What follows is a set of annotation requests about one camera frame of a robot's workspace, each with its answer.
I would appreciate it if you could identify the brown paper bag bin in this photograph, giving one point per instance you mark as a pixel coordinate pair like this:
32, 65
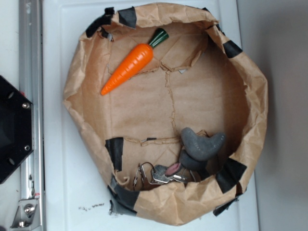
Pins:
198, 78

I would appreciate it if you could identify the orange toy carrot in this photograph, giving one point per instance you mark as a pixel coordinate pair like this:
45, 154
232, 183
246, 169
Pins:
134, 62

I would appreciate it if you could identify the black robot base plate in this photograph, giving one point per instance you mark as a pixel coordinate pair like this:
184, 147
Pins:
16, 142

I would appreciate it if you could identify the white tray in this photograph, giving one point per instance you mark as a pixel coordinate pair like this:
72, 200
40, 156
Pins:
76, 197

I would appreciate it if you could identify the metal corner bracket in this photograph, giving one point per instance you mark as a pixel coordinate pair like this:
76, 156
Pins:
27, 217

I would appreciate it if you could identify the aluminium frame rail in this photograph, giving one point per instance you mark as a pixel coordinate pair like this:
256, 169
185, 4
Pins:
31, 84

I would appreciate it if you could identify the grey plush bunny toy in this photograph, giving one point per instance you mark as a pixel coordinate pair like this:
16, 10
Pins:
196, 152

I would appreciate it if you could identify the silver keys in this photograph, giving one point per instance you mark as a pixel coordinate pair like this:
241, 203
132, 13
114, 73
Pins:
142, 182

